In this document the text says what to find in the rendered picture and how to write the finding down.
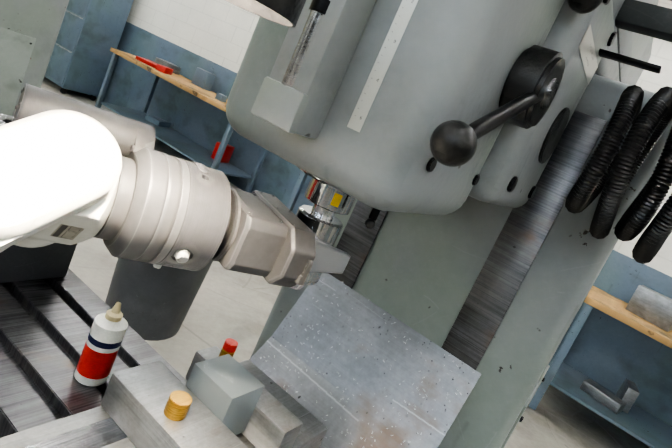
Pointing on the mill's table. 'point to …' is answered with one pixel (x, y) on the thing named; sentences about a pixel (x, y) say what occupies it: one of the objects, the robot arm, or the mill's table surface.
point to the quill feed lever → (513, 95)
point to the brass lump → (177, 405)
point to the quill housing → (419, 70)
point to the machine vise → (268, 411)
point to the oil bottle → (101, 347)
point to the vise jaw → (122, 392)
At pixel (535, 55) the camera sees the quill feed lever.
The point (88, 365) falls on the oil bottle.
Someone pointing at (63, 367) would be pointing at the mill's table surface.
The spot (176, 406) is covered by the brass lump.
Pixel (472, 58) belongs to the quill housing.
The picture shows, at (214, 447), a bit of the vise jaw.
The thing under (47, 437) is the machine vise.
